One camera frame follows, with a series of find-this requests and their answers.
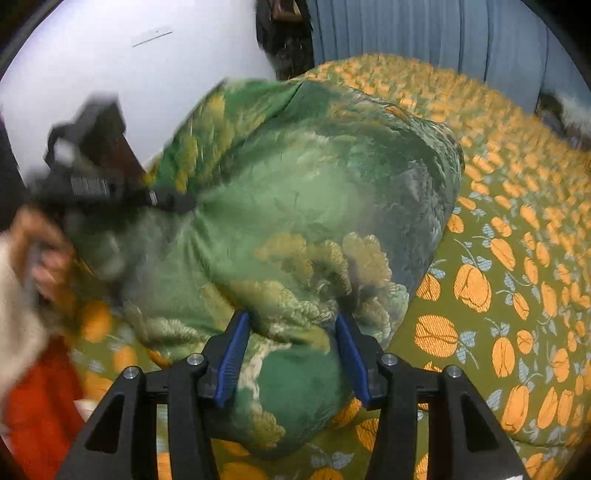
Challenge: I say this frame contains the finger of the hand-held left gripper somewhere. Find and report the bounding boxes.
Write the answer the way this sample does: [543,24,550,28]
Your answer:
[148,187,197,213]

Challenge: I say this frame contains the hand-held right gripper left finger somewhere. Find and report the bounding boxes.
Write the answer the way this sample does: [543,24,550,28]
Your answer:
[55,310,252,480]

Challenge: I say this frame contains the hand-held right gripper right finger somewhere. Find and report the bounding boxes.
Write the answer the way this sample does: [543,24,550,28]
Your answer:
[335,315,529,480]

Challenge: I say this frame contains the green landscape print padded jacket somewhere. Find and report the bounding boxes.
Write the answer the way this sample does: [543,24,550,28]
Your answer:
[65,78,465,460]

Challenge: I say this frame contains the person's left forearm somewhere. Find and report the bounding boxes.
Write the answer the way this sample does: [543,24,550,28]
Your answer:
[0,240,51,402]

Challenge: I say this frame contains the brown hanging clothes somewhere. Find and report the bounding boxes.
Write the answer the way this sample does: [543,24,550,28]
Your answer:
[255,0,317,81]

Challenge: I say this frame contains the pile of clothes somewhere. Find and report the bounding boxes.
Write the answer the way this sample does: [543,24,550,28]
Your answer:
[536,90,591,148]

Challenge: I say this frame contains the person's left hand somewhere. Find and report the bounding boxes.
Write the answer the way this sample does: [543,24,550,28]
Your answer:
[9,205,77,305]

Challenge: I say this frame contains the olive duvet with orange print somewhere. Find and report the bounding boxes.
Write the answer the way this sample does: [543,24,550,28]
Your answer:
[60,54,591,480]

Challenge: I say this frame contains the red cloth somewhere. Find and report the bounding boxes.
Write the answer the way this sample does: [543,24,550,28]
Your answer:
[4,342,93,480]

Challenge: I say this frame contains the blue curtain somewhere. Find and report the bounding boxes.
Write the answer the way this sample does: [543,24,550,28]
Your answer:
[305,0,578,116]

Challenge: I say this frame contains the white wall switch plate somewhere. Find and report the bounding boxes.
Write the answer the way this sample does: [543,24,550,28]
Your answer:
[131,30,174,48]

